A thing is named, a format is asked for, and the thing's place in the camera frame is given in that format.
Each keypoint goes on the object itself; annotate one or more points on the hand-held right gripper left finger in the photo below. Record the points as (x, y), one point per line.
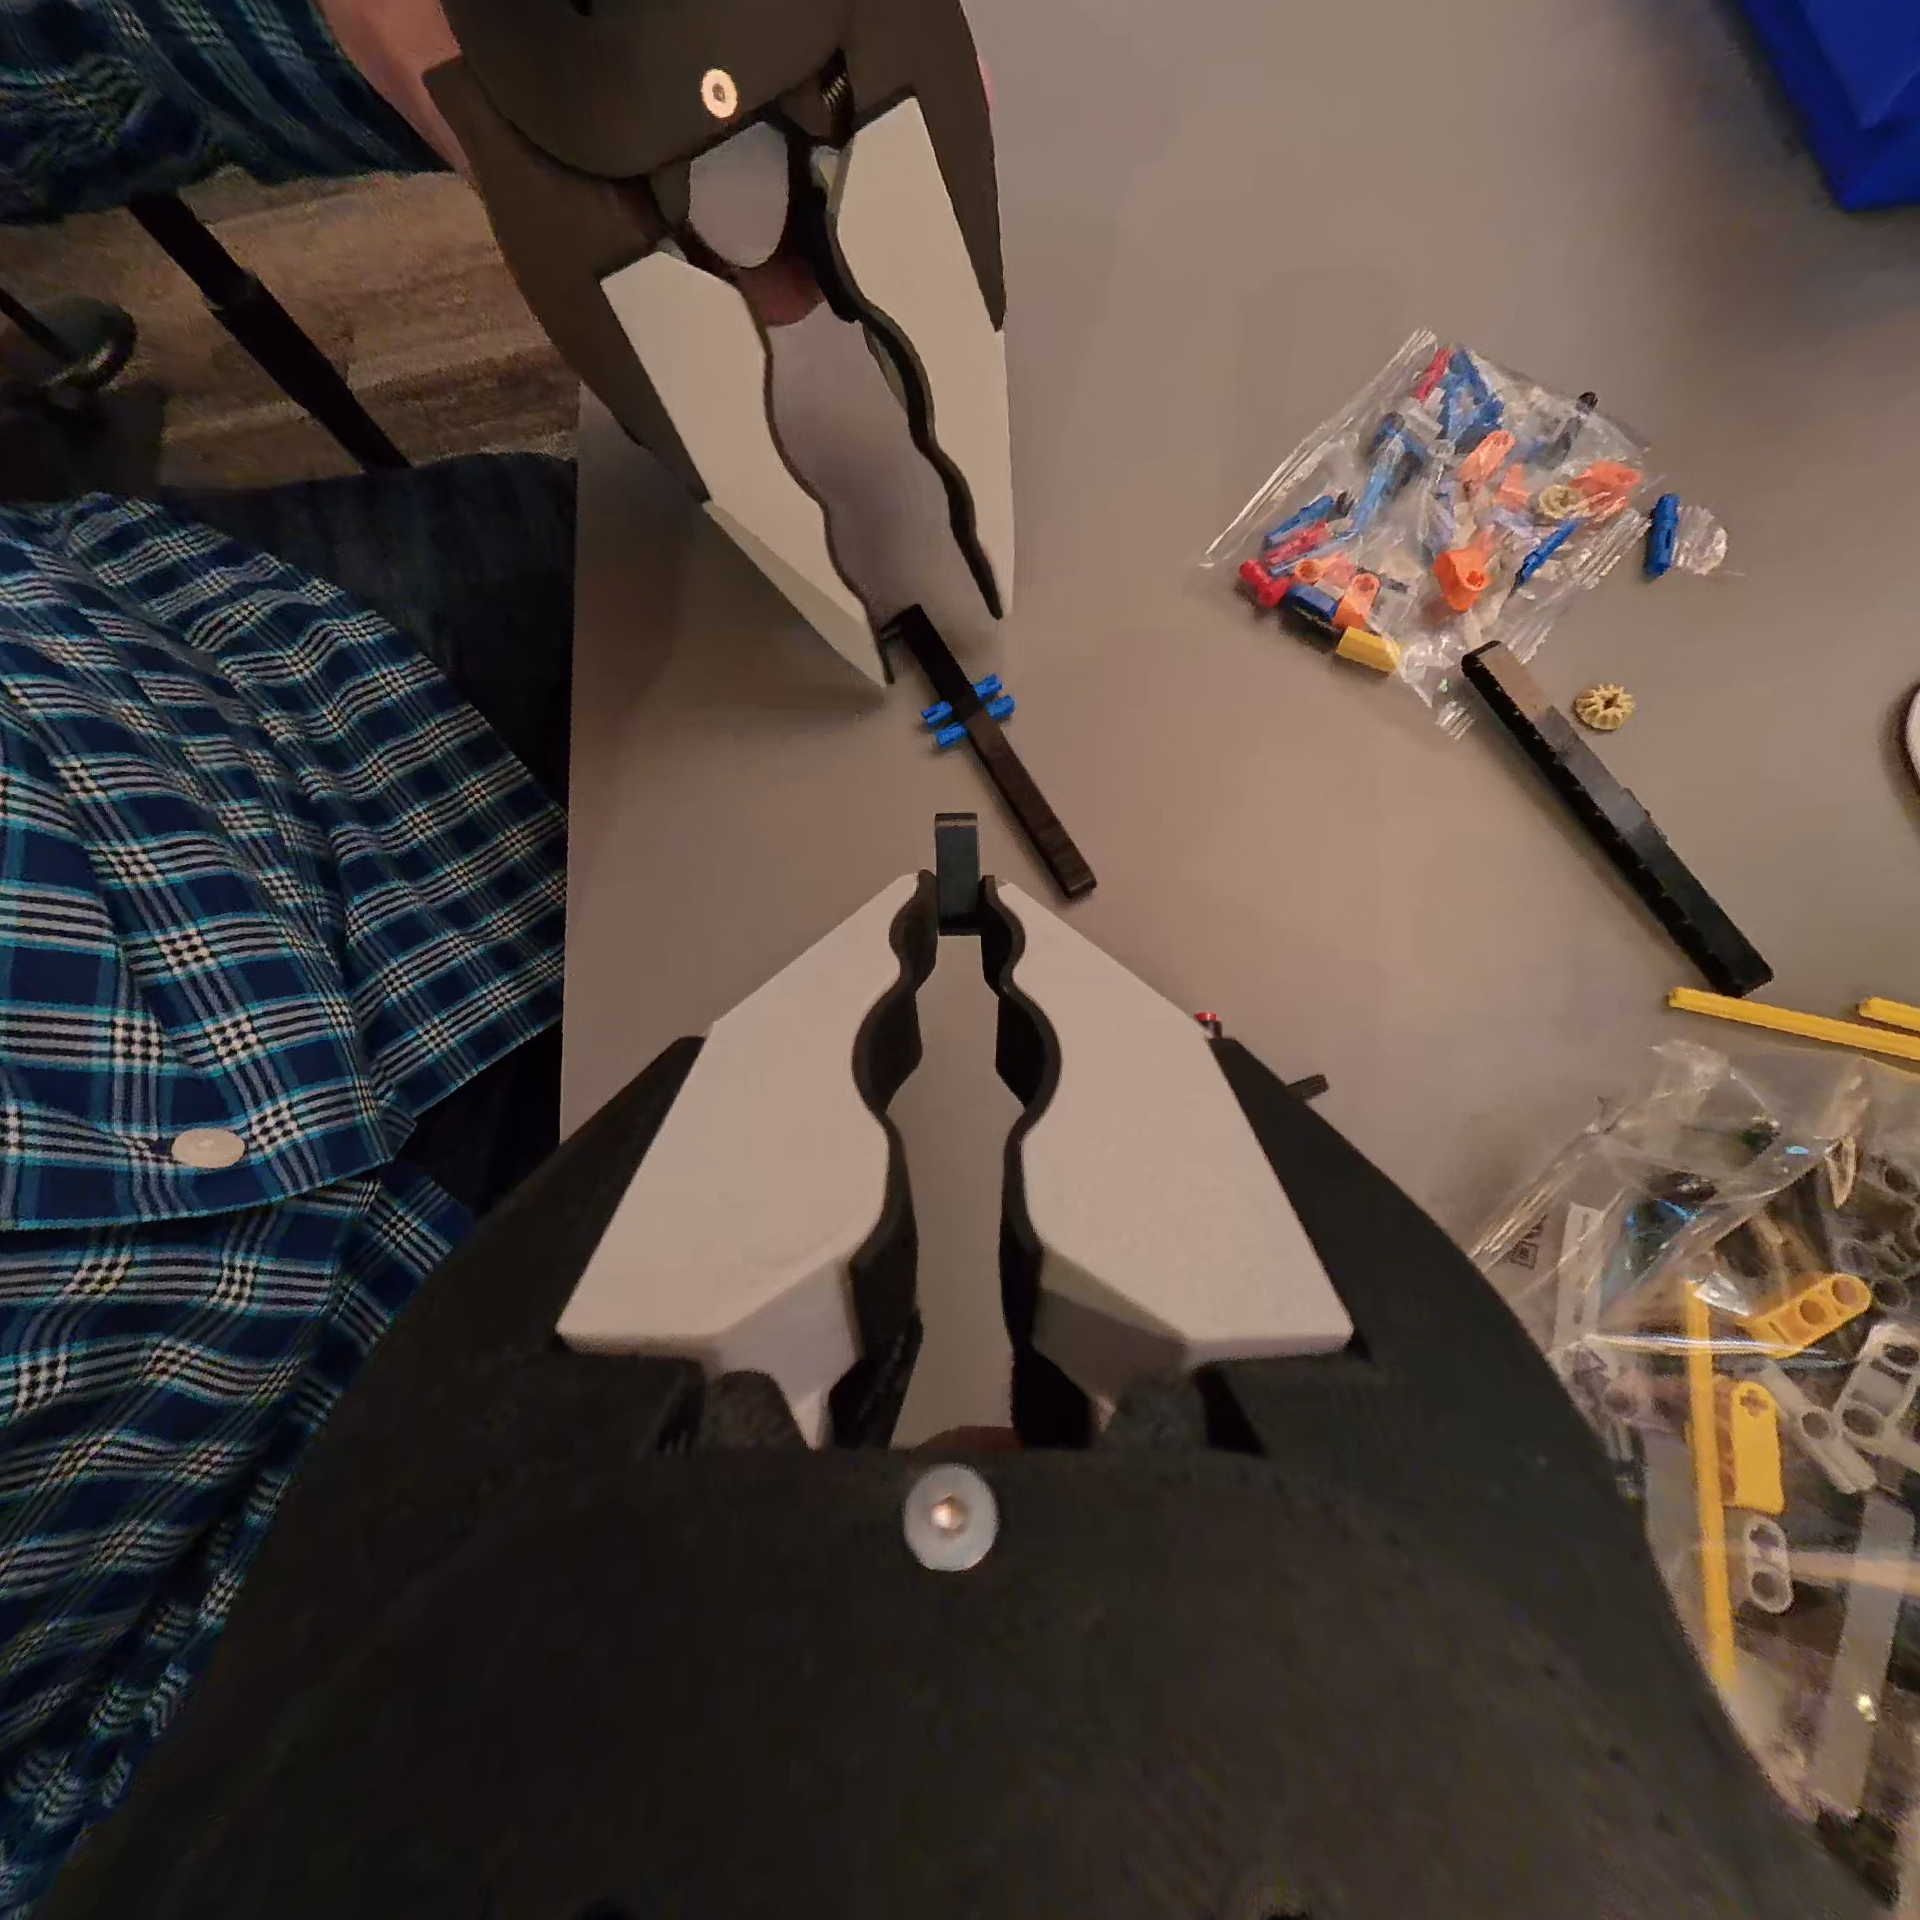
(721, 1201)

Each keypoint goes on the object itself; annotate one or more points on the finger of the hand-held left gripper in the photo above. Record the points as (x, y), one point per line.
(714, 389)
(938, 300)

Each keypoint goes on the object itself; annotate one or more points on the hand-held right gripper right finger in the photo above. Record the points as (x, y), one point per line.
(1184, 1201)

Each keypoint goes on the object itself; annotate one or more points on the thin black lego beam blue pins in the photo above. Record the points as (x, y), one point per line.
(1036, 819)

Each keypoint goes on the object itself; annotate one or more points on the clear bag of grey lego pieces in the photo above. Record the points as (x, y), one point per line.
(1770, 1348)

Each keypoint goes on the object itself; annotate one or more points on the person's left forearm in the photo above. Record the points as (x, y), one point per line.
(148, 89)

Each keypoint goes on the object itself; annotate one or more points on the clear bag of colourful lego pins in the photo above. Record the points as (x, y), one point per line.
(1441, 494)

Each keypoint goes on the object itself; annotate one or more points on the long thick black lego beam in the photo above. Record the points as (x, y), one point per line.
(1620, 820)

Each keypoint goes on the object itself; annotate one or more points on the long yellow lego axle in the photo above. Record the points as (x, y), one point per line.
(1770, 1018)

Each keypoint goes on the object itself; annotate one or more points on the tan lego gear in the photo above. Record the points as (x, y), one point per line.
(1604, 708)

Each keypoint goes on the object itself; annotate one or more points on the short yellow lego axle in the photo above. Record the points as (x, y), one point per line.
(1893, 1013)

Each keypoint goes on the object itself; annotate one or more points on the blue lego pin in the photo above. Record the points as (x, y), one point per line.
(1662, 538)

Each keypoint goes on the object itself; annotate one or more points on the person's left hand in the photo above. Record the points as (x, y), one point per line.
(402, 83)

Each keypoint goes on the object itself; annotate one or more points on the black metal stand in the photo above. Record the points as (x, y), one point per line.
(253, 322)

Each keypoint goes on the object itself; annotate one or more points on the blue plaid shirt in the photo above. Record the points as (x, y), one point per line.
(224, 901)

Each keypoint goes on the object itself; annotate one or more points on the blue box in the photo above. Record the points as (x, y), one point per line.
(1860, 89)

